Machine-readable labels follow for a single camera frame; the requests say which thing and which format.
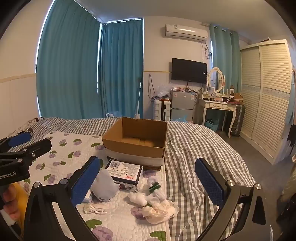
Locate cream louvered wardrobe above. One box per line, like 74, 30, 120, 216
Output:
239, 39, 295, 165

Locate white suitcase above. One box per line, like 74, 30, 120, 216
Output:
153, 98, 172, 121

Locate black wall television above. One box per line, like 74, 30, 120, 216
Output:
171, 58, 208, 84

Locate hanging light blue cloth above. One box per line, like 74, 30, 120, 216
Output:
285, 70, 296, 126

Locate white air conditioner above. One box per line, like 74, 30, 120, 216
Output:
165, 23, 208, 42

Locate clear plastic bag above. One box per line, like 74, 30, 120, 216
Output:
153, 83, 173, 100

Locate floral quilted mat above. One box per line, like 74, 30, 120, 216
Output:
14, 131, 172, 241

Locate blue plastic basket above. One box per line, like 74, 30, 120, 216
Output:
205, 118, 220, 133

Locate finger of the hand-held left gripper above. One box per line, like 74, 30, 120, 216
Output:
0, 132, 33, 153
8, 138, 53, 166

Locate white dressing table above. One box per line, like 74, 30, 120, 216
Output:
199, 95, 243, 139

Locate teal corner curtain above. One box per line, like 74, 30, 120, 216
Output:
98, 20, 144, 119

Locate green and white socks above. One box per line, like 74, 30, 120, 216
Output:
147, 178, 167, 200

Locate blue plastic bag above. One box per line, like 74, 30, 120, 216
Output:
173, 115, 194, 124

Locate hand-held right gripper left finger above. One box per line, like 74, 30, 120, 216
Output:
24, 156, 101, 241

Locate white oval mirror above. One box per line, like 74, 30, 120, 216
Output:
207, 67, 225, 94

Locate person's left hand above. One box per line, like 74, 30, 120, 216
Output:
0, 185, 23, 226

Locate grey mini fridge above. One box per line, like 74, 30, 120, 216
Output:
170, 89, 196, 121

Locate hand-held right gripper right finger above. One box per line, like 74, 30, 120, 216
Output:
195, 158, 270, 241

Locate wide teal curtain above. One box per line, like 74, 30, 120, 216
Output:
36, 0, 102, 120

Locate white mop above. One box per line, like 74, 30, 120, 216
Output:
134, 77, 143, 120

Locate yellow cloth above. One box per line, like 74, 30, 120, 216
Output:
14, 183, 31, 232

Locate hanging wall cable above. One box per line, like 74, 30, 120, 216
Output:
148, 74, 156, 102

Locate black labelled packet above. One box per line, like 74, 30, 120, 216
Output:
105, 158, 144, 186

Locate clear bag with cream cloth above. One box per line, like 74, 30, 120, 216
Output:
142, 200, 179, 225

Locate white string face mask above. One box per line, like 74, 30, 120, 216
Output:
83, 202, 109, 215

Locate grey checked blanket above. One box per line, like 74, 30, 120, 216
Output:
25, 116, 258, 241

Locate dark suitcase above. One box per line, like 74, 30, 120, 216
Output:
230, 104, 246, 138

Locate small cardboard box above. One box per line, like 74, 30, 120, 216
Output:
232, 92, 243, 105

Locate narrow light teal curtain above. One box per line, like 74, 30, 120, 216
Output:
209, 24, 242, 93

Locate white plastic pouch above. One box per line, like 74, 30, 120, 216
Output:
89, 169, 121, 201

